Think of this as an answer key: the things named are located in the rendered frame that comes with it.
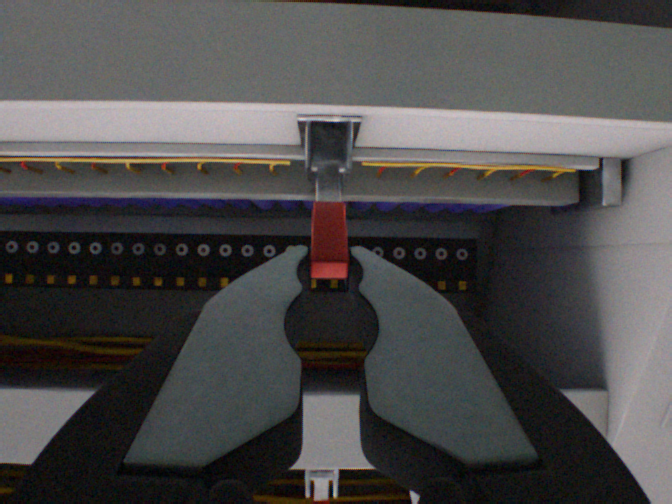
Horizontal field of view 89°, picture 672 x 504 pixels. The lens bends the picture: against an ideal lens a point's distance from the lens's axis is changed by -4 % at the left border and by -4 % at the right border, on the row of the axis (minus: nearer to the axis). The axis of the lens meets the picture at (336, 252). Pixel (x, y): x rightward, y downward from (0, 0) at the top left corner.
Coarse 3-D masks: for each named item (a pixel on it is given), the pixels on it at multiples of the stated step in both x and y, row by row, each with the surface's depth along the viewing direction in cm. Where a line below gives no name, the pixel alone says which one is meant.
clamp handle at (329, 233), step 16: (320, 176) 16; (336, 176) 16; (320, 192) 14; (336, 192) 15; (320, 208) 13; (336, 208) 13; (320, 224) 12; (336, 224) 12; (320, 240) 12; (336, 240) 12; (320, 256) 11; (336, 256) 11; (320, 272) 11; (336, 272) 11
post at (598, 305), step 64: (576, 0) 25; (640, 0) 20; (512, 256) 34; (576, 256) 25; (640, 256) 20; (512, 320) 34; (576, 320) 25; (640, 320) 20; (576, 384) 25; (640, 384) 20; (640, 448) 21
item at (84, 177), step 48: (0, 192) 21; (48, 192) 21; (96, 192) 21; (144, 192) 21; (192, 192) 21; (240, 192) 21; (288, 192) 21; (384, 192) 21; (432, 192) 21; (480, 192) 22; (528, 192) 22; (576, 192) 22
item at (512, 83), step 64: (0, 0) 14; (64, 0) 14; (128, 0) 14; (192, 0) 14; (0, 64) 14; (64, 64) 14; (128, 64) 14; (192, 64) 14; (256, 64) 14; (320, 64) 14; (384, 64) 15; (448, 64) 15; (512, 64) 15; (576, 64) 15; (640, 64) 15; (0, 128) 17; (64, 128) 17; (128, 128) 17; (192, 128) 17; (256, 128) 17; (384, 128) 17; (448, 128) 16; (512, 128) 16; (576, 128) 16; (640, 128) 16; (640, 192) 20
